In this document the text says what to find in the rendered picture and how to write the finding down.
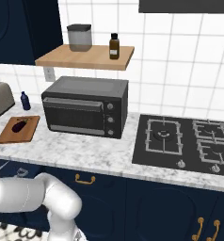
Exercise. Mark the black gas hob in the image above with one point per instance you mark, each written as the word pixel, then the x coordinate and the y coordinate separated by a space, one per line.
pixel 186 150

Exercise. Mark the dark blue bottle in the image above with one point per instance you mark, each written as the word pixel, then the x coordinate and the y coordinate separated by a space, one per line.
pixel 25 102

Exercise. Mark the dark blue open drawer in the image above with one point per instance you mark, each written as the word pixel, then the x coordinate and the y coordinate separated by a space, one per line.
pixel 35 169

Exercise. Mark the purple eggplant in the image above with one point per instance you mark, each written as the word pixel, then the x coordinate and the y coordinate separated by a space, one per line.
pixel 19 126

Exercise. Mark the dark grey range hood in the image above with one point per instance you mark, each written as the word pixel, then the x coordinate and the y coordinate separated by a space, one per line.
pixel 186 6

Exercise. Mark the dark blue wall cupboard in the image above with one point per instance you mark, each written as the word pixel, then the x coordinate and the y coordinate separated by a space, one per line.
pixel 19 28

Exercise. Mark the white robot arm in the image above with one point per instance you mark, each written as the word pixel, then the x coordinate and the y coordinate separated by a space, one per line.
pixel 19 194

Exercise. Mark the grey peeler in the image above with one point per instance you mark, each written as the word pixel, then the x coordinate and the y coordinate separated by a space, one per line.
pixel 21 172

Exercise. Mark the brown bottle with black cap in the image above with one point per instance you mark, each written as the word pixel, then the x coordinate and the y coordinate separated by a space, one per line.
pixel 114 48

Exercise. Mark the toaster oven glass door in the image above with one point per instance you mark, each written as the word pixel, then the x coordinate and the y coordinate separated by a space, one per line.
pixel 73 117

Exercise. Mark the grey toaster oven knob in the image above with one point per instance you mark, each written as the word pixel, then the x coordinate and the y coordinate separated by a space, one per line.
pixel 110 132
pixel 110 106
pixel 110 119

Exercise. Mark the white wall outlet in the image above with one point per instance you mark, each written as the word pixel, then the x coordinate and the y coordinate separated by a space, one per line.
pixel 49 74

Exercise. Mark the silver toaster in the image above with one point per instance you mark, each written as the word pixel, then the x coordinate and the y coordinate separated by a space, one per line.
pixel 0 99

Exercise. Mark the wooden wall shelf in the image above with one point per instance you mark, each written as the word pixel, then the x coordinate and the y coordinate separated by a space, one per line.
pixel 95 58

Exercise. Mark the silver hob knob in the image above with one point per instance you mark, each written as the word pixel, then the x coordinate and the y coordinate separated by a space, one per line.
pixel 181 163
pixel 215 168

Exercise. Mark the black toaster oven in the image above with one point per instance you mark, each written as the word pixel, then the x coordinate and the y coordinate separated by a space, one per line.
pixel 117 94

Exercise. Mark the wooden cutting board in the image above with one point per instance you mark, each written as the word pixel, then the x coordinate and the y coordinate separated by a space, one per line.
pixel 27 131

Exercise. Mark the grey canister with black lid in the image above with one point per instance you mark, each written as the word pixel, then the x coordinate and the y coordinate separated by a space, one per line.
pixel 80 39

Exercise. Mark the dark blue drawer front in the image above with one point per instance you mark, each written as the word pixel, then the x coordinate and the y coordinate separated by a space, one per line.
pixel 110 183

